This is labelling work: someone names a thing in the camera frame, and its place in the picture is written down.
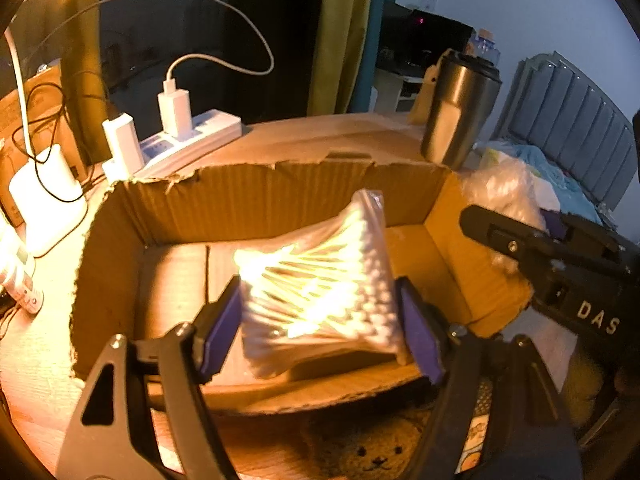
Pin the brown plush bear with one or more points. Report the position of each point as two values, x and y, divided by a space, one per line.
349 446

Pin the yellow and teal curtain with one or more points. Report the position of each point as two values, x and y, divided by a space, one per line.
344 57

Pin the black computer monitor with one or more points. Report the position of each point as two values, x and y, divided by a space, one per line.
412 40

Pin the clear water bottle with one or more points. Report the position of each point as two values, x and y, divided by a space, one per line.
484 46

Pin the white power strip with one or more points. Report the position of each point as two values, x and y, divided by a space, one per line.
164 155

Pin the bag of cotton swabs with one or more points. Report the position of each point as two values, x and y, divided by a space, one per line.
321 291

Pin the clear bubble wrap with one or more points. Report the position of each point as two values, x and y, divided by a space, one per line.
506 188

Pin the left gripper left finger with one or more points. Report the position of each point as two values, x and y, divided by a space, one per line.
191 354

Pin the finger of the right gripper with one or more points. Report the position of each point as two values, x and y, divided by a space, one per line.
554 223
527 247

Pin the steel travel mug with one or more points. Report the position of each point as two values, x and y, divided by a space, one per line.
466 89

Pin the blue patterned blanket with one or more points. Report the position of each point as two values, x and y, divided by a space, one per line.
568 191

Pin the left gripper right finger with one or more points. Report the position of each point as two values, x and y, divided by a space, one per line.
450 357

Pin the green tissue packet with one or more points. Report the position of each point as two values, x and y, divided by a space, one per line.
474 442

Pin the brown cardboard box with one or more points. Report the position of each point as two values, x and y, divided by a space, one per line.
157 251

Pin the grey padded headboard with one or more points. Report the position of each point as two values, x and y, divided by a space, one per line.
556 107

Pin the white computer desk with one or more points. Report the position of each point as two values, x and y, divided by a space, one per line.
394 93

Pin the white desk lamp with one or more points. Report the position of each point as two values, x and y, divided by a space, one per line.
50 200

